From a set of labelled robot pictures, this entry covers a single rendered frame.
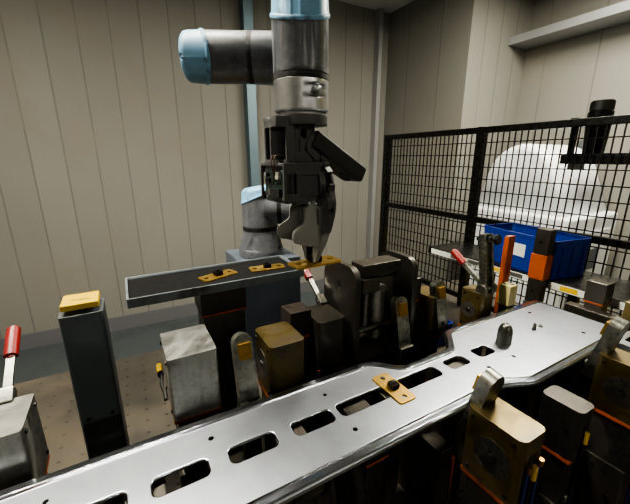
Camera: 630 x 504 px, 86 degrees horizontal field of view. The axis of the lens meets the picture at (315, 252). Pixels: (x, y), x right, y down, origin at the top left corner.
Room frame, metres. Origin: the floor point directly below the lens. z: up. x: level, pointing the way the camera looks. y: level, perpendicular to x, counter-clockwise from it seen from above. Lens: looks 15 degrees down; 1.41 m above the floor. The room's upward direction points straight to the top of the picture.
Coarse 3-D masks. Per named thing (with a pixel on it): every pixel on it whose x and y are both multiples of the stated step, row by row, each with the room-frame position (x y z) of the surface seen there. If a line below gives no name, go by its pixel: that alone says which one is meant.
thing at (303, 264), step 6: (324, 258) 0.54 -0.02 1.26; (330, 258) 0.54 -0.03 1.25; (336, 258) 0.54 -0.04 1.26; (288, 264) 0.51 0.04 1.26; (294, 264) 0.50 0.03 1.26; (300, 264) 0.51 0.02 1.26; (306, 264) 0.50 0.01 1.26; (312, 264) 0.50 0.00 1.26; (318, 264) 0.50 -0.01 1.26; (324, 264) 0.51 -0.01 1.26
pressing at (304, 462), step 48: (480, 336) 0.74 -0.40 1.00; (528, 336) 0.74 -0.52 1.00; (576, 336) 0.74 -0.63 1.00; (336, 384) 0.56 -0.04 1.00; (432, 384) 0.56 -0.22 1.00; (528, 384) 0.57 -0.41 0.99; (192, 432) 0.44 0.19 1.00; (240, 432) 0.44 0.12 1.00; (288, 432) 0.44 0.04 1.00; (336, 432) 0.44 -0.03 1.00; (384, 432) 0.44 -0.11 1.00; (48, 480) 0.35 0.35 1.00; (96, 480) 0.36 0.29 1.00; (144, 480) 0.36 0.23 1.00; (240, 480) 0.36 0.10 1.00; (288, 480) 0.36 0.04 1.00
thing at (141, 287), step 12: (240, 264) 0.81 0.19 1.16; (252, 264) 0.81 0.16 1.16; (156, 276) 0.72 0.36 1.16; (168, 276) 0.72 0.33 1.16; (180, 276) 0.72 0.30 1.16; (192, 276) 0.72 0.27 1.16; (228, 276) 0.72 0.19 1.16; (240, 276) 0.72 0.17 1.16; (252, 276) 0.72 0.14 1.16; (132, 288) 0.65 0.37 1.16; (144, 288) 0.65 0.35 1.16; (156, 288) 0.65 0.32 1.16; (168, 288) 0.65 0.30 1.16; (180, 288) 0.65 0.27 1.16
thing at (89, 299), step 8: (64, 296) 0.61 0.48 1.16; (72, 296) 0.61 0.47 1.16; (80, 296) 0.61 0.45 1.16; (88, 296) 0.61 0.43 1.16; (96, 296) 0.61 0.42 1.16; (64, 304) 0.57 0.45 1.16; (72, 304) 0.57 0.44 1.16; (80, 304) 0.57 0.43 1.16; (88, 304) 0.58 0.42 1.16; (96, 304) 0.58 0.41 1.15
